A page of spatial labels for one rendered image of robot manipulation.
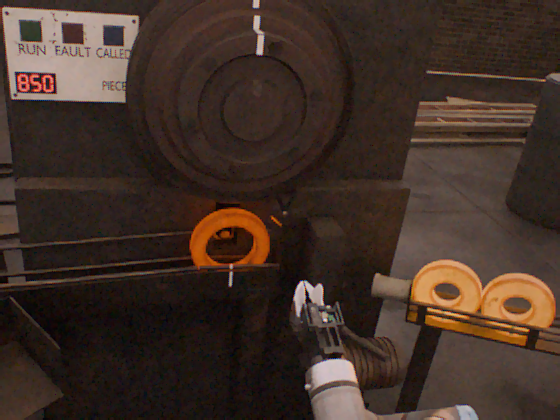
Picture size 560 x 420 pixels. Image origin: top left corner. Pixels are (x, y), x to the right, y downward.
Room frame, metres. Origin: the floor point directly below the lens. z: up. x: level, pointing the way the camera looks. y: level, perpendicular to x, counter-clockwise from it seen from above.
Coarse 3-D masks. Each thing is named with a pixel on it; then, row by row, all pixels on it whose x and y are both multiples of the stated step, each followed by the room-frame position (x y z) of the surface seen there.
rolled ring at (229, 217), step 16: (240, 208) 1.09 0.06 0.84; (208, 224) 1.04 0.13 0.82; (224, 224) 1.05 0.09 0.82; (240, 224) 1.06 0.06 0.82; (256, 224) 1.07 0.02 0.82; (192, 240) 1.04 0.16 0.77; (256, 240) 1.07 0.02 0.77; (192, 256) 1.03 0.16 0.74; (208, 256) 1.07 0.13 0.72; (256, 256) 1.07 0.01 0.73
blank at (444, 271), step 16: (432, 272) 1.05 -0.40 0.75; (448, 272) 1.03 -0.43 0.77; (464, 272) 1.02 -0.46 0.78; (416, 288) 1.05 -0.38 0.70; (432, 288) 1.04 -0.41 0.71; (464, 288) 1.02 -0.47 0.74; (480, 288) 1.02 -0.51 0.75; (448, 304) 1.04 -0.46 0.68; (464, 304) 1.02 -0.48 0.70; (448, 320) 1.02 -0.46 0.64
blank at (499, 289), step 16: (496, 288) 1.00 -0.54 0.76; (512, 288) 0.99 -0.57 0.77; (528, 288) 0.98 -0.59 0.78; (544, 288) 0.97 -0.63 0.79; (496, 304) 0.99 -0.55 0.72; (544, 304) 0.96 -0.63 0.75; (512, 320) 0.98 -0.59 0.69; (528, 320) 0.97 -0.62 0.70; (544, 320) 0.96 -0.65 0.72; (512, 336) 0.98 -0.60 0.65
